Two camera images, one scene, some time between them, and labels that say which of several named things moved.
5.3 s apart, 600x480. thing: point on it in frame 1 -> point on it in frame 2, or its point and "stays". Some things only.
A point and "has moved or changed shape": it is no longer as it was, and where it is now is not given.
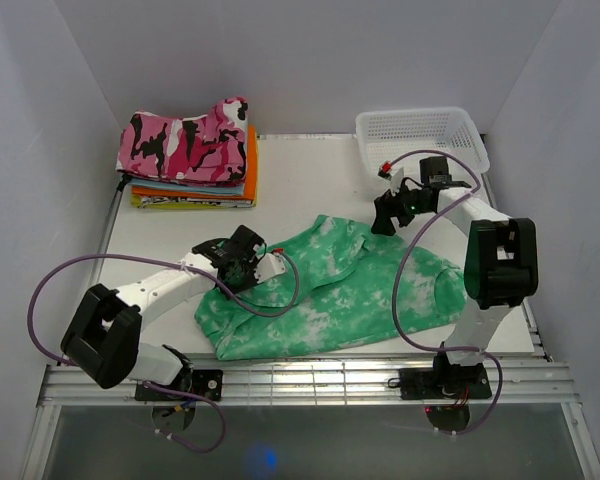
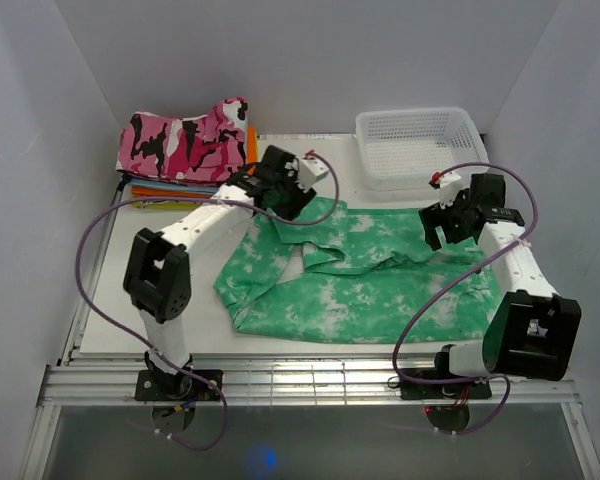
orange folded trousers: (250, 187) stays
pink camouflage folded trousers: (209, 148) stays
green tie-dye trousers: (335, 289) has moved or changed shape
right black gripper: (387, 206) -> (434, 216)
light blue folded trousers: (219, 189) stays
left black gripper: (251, 281) -> (303, 198)
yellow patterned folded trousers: (179, 202) stays
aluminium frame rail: (324, 380) stays
